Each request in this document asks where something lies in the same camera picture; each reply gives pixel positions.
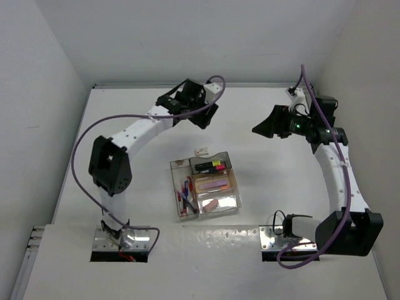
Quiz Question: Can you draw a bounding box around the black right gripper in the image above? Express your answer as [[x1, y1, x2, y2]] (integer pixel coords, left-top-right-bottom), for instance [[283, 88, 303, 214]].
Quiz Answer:
[[252, 104, 314, 139]]

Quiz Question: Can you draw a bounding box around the yellow black highlighter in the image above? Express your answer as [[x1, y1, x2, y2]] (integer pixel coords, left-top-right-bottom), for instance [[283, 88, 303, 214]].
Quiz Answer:
[[194, 160, 221, 171]]

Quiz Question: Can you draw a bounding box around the pink black highlighter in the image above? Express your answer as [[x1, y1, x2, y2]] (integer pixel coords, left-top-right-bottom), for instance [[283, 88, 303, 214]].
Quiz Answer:
[[200, 165, 225, 174]]

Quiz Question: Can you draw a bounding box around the red ballpoint pen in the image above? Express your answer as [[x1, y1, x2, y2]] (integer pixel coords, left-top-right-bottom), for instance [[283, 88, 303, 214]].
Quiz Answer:
[[187, 176, 195, 202]]

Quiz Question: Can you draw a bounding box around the blue gel pen clear cap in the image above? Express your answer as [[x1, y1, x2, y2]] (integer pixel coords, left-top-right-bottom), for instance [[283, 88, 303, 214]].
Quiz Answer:
[[180, 192, 198, 214]]

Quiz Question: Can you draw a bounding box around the pink mini stapler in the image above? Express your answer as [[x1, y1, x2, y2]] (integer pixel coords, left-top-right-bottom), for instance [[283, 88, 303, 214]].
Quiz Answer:
[[202, 199, 219, 213]]

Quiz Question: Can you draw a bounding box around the red gel pen clear cap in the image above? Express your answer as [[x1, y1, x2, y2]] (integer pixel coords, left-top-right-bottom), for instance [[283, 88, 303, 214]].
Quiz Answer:
[[181, 186, 187, 215]]

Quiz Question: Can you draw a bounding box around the blue ballpoint pen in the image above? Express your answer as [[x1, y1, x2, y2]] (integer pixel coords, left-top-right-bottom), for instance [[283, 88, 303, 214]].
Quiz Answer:
[[182, 180, 190, 202]]

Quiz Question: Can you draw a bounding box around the orange pastel highlighter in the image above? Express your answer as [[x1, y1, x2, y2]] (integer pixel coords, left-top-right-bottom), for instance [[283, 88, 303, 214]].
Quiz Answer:
[[205, 186, 230, 193]]

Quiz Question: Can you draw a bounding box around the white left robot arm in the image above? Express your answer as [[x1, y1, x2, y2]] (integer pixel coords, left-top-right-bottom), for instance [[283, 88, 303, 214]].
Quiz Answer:
[[89, 79, 225, 240]]

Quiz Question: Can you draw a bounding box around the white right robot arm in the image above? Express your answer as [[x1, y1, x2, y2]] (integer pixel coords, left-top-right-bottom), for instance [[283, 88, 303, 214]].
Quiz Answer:
[[252, 96, 384, 256]]

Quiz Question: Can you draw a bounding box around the grey clear tray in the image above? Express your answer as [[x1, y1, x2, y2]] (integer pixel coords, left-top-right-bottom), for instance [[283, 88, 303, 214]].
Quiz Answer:
[[189, 152, 232, 175]]

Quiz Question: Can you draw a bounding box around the amber clear tray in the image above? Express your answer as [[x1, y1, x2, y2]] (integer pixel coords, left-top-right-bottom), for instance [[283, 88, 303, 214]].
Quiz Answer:
[[192, 169, 237, 194]]

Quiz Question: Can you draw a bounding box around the red gel pen in tray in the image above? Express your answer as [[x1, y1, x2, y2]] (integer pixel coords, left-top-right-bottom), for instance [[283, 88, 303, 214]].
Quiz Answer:
[[177, 191, 184, 216]]

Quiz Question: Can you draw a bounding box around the clear transparent tray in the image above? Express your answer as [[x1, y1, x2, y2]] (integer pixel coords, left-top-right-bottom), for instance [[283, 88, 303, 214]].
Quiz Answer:
[[197, 189, 242, 218]]

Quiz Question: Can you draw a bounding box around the long smoky clear tray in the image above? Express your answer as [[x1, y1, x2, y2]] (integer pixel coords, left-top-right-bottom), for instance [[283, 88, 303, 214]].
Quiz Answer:
[[170, 159, 199, 221]]

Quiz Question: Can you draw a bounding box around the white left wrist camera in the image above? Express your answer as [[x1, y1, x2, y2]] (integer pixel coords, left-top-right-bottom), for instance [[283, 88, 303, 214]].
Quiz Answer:
[[203, 82, 224, 104]]

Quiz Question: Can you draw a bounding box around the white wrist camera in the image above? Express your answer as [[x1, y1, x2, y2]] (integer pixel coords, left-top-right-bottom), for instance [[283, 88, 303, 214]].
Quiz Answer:
[[286, 87, 306, 110], [203, 82, 224, 104]]

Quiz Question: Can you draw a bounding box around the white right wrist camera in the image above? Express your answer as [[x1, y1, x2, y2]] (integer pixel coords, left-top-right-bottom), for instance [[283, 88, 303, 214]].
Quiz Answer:
[[286, 87, 306, 110]]

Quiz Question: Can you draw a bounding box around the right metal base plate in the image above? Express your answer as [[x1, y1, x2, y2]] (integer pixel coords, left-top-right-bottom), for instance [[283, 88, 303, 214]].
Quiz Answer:
[[259, 225, 317, 252]]

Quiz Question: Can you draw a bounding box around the metal base plate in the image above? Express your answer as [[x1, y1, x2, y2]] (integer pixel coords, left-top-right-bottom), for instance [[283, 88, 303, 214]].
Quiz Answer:
[[259, 225, 317, 252], [92, 226, 150, 252]]

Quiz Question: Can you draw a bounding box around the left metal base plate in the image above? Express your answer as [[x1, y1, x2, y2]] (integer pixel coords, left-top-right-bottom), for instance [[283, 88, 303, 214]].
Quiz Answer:
[[92, 226, 150, 252]]

